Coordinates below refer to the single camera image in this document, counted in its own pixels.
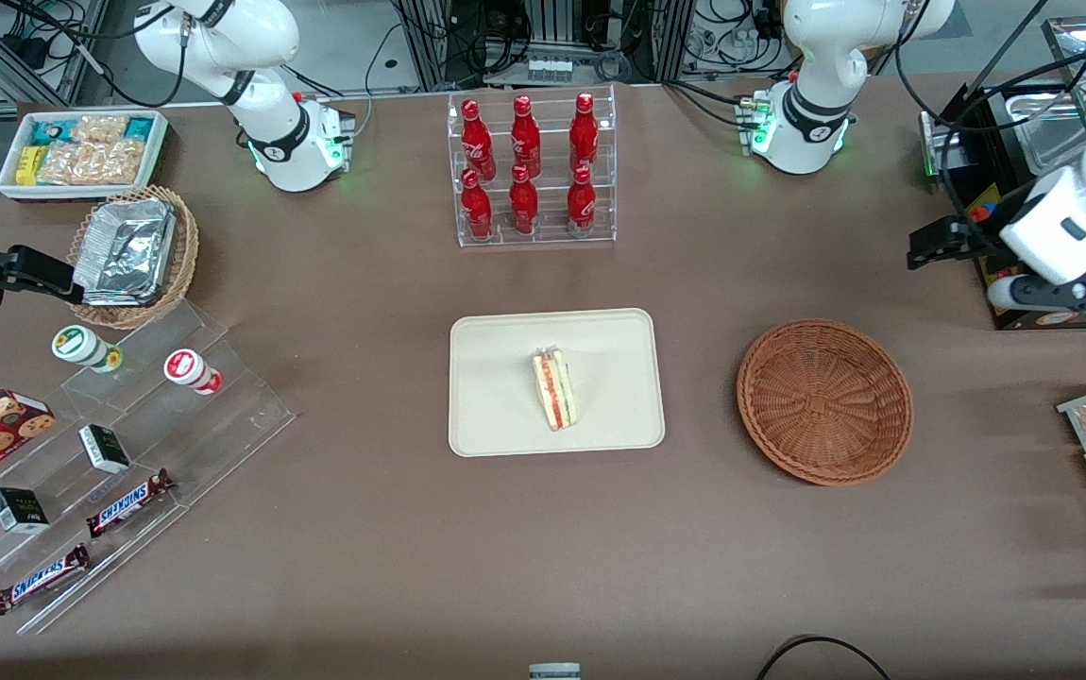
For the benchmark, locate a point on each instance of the steel warmer pan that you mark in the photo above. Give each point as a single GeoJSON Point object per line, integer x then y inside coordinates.
{"type": "Point", "coordinates": [1053, 127]}

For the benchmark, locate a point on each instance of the cream plastic tray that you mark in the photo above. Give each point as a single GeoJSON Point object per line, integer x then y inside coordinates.
{"type": "Point", "coordinates": [486, 406]}

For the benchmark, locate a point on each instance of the snickers bar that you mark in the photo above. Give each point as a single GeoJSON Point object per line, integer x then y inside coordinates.
{"type": "Point", "coordinates": [127, 503]}
{"type": "Point", "coordinates": [41, 578]}

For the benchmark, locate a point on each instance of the triangular sandwich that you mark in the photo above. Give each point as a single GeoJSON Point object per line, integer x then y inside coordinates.
{"type": "Point", "coordinates": [554, 392]}

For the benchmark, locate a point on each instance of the clear acrylic bottle rack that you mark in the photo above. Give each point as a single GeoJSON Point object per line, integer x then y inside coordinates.
{"type": "Point", "coordinates": [548, 236]}

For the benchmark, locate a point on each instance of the yellow snack packet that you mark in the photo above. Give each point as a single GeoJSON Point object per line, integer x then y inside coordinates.
{"type": "Point", "coordinates": [27, 165]}

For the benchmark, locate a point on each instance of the black food warmer machine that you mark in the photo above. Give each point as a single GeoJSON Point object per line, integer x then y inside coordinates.
{"type": "Point", "coordinates": [1001, 123]}

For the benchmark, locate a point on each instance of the grey device edge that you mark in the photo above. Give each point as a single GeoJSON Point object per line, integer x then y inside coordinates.
{"type": "Point", "coordinates": [554, 672]}

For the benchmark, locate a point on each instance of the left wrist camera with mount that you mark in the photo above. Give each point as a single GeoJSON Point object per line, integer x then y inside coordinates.
{"type": "Point", "coordinates": [1002, 293]}

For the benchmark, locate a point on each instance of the metal equipment rack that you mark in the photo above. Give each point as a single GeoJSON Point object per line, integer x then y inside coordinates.
{"type": "Point", "coordinates": [552, 28]}

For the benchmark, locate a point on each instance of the large clear cracker bag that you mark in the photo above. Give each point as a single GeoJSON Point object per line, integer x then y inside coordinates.
{"type": "Point", "coordinates": [90, 163]}

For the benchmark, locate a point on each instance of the white rectangular snack bin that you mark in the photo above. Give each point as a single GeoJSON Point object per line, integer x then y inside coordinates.
{"type": "Point", "coordinates": [9, 189]}

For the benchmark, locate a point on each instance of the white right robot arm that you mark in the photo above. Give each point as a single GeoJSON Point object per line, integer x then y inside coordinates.
{"type": "Point", "coordinates": [250, 47]}

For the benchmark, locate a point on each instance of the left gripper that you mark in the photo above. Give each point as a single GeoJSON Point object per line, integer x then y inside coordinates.
{"type": "Point", "coordinates": [971, 238]}

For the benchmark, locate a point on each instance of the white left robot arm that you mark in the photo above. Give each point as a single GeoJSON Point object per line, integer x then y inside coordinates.
{"type": "Point", "coordinates": [817, 57]}

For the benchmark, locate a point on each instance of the teal snack packet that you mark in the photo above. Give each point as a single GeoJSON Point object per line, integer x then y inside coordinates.
{"type": "Point", "coordinates": [49, 132]}
{"type": "Point", "coordinates": [139, 127]}

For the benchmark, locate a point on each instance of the small black box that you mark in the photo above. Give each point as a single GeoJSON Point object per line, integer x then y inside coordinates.
{"type": "Point", "coordinates": [104, 449]}
{"type": "Point", "coordinates": [19, 510]}

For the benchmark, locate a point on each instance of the red cola bottle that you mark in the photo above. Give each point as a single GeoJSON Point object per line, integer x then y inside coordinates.
{"type": "Point", "coordinates": [477, 142]}
{"type": "Point", "coordinates": [584, 132]}
{"type": "Point", "coordinates": [581, 200]}
{"type": "Point", "coordinates": [525, 137]}
{"type": "Point", "coordinates": [477, 208]}
{"type": "Point", "coordinates": [524, 203]}

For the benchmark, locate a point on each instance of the green lid cup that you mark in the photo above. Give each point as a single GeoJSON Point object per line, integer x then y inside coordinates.
{"type": "Point", "coordinates": [76, 345]}

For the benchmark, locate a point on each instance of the small clear cracker bag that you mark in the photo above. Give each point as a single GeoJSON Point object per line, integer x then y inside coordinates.
{"type": "Point", "coordinates": [99, 128]}

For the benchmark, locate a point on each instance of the red lid cup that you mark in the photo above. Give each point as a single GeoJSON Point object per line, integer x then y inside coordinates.
{"type": "Point", "coordinates": [186, 368]}

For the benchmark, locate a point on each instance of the light wicker basket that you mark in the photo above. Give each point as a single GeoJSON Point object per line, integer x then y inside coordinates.
{"type": "Point", "coordinates": [186, 246]}

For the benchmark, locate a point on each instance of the stacked aluminium foil trays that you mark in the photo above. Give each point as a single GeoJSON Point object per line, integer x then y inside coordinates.
{"type": "Point", "coordinates": [123, 250]}

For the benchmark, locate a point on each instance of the brown wicker basket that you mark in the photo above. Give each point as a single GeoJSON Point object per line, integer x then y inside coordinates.
{"type": "Point", "coordinates": [822, 401]}

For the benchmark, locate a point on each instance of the clear acrylic stepped display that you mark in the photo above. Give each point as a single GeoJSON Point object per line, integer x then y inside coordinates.
{"type": "Point", "coordinates": [222, 416]}

